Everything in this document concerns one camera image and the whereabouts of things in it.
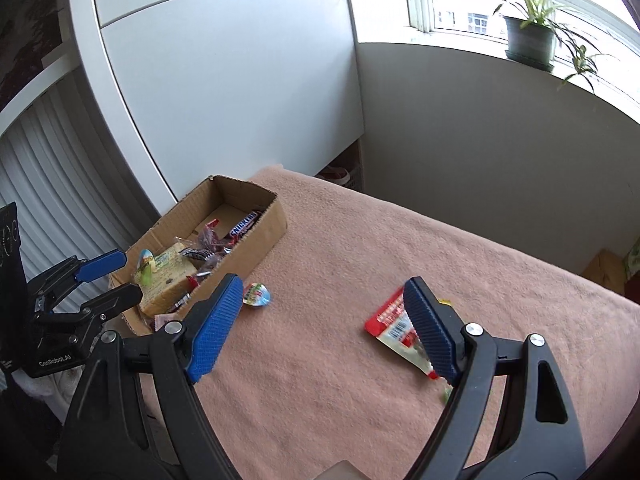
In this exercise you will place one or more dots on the small green candy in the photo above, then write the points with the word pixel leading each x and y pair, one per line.
pixel 445 394

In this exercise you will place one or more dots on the yellow cracker pack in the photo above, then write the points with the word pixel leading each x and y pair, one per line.
pixel 167 285

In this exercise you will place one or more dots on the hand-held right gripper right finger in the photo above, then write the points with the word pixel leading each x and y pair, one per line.
pixel 430 332

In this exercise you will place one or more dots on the white cabinet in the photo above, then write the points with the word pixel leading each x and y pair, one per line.
pixel 225 85

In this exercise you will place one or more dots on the potted spider plant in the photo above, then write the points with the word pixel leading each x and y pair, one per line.
pixel 530 40

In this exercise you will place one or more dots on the dark chocolate bar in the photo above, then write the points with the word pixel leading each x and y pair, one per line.
pixel 245 224

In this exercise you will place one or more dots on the green printed bag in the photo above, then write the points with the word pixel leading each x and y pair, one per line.
pixel 632 260

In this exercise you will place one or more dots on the white ribbed shutter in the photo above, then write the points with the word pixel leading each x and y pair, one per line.
pixel 50 200

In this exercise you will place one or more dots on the red and white snack packet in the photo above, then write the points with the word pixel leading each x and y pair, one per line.
pixel 390 322

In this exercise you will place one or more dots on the small pink candy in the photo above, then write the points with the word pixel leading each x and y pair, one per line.
pixel 162 321

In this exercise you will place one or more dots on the pair of shoes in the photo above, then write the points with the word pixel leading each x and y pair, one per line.
pixel 334 175

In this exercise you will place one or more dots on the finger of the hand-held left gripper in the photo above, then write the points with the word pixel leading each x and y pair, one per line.
pixel 112 300
pixel 102 265

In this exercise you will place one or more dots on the green lid jelly cup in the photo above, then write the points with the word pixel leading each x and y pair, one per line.
pixel 145 260

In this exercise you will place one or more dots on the small orange candy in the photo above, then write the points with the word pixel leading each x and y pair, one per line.
pixel 257 294

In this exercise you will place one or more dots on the small brown cardboard box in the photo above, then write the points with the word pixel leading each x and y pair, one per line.
pixel 605 269

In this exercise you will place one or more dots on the dark snack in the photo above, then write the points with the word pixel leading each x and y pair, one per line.
pixel 212 245

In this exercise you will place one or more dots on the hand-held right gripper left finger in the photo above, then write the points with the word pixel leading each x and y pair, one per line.
pixel 215 332

